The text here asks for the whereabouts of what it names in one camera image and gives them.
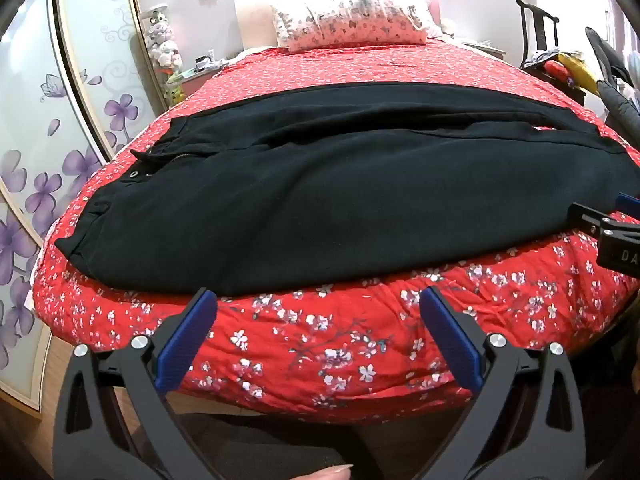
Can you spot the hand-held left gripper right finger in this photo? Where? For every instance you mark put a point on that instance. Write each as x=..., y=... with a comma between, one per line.
x=452, y=340

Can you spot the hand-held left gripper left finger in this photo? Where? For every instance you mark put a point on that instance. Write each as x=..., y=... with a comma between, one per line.
x=182, y=340

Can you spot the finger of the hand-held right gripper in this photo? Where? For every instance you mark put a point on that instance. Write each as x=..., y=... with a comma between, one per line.
x=587, y=215
x=629, y=201

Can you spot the black pants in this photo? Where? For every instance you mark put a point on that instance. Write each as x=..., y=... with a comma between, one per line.
x=325, y=200

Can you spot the person's left hand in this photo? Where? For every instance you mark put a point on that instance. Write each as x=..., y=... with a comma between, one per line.
x=327, y=473

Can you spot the grey padded cloth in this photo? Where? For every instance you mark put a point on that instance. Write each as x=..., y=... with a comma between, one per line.
x=620, y=100

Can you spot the red floral bedspread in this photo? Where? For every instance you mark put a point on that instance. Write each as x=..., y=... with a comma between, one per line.
x=325, y=350

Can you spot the yellow plush item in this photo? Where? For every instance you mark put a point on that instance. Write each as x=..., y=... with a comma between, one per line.
x=580, y=72

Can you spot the dark wooden chair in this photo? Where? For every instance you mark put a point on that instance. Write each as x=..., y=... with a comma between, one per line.
x=537, y=35

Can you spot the wooden bedside table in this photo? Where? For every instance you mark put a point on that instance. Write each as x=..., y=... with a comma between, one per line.
x=200, y=72
x=482, y=48

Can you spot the pink cushion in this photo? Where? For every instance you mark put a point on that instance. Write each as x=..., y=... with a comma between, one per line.
x=434, y=12

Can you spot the flower print wardrobe door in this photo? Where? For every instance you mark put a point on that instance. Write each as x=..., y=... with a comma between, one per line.
x=75, y=85

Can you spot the stack of plush toys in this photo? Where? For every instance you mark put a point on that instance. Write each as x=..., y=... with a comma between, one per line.
x=162, y=45

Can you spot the white floral pillow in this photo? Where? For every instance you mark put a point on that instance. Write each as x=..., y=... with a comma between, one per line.
x=350, y=22

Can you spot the cream headboard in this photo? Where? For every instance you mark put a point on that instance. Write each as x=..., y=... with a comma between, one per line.
x=252, y=15

